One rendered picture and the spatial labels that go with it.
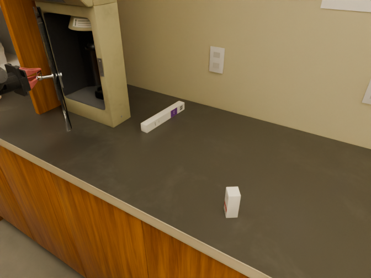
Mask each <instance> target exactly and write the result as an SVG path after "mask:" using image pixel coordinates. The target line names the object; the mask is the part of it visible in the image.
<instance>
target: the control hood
mask: <svg viewBox="0 0 371 278"><path fill-rule="evenodd" d="M32 1H41V2H50V3H59V4H68V5H74V6H83V7H92V5H93V2H92V0H63V1H64V2H65V3H62V2H53V1H43V0H32Z"/></svg>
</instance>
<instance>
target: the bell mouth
mask: <svg viewBox="0 0 371 278"><path fill-rule="evenodd" d="M68 28H69V29H71V30H77V31H92V27H91V22H90V21H89V19H88V18H84V17H77V16H72V15H71V17H70V22H69V26H68Z"/></svg>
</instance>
